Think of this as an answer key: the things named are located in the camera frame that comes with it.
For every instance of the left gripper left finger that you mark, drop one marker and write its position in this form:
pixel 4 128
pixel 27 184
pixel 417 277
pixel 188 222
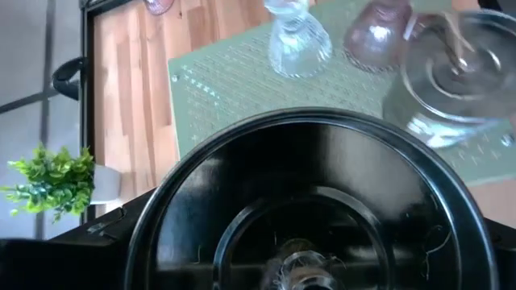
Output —
pixel 60 266

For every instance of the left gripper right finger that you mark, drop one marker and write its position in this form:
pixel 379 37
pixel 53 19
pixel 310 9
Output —
pixel 508 258

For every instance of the pink glass candlestick holder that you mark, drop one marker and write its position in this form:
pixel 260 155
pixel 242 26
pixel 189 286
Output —
pixel 158 4
pixel 375 36

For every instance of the green perforated metal shelf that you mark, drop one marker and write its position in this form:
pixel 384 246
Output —
pixel 242 88

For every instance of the green plant in white pot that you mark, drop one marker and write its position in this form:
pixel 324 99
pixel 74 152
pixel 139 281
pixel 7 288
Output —
pixel 52 185

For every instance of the black aluminium table frame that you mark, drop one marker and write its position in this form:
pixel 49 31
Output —
pixel 85 121

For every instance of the clear glass candlestick holder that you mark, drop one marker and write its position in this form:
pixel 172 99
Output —
pixel 298 44

